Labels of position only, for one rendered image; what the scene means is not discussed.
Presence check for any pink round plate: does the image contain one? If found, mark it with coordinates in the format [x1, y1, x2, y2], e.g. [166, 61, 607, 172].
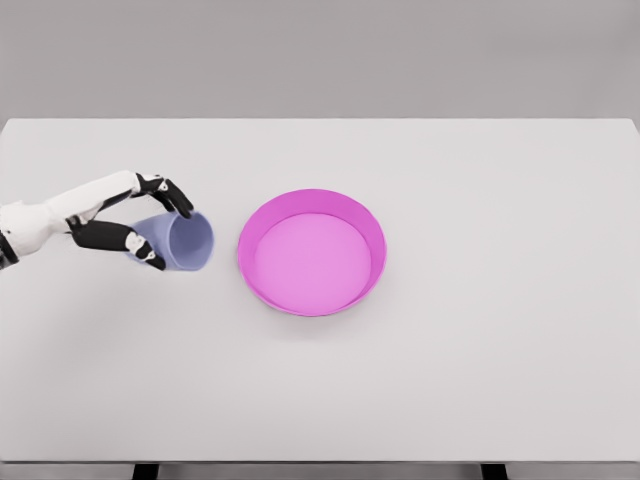
[237, 188, 388, 318]

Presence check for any lavender blue cup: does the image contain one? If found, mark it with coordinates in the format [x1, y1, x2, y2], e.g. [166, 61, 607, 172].
[126, 211, 216, 273]

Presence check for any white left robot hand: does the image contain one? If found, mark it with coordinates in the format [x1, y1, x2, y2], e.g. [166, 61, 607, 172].
[42, 170, 195, 272]

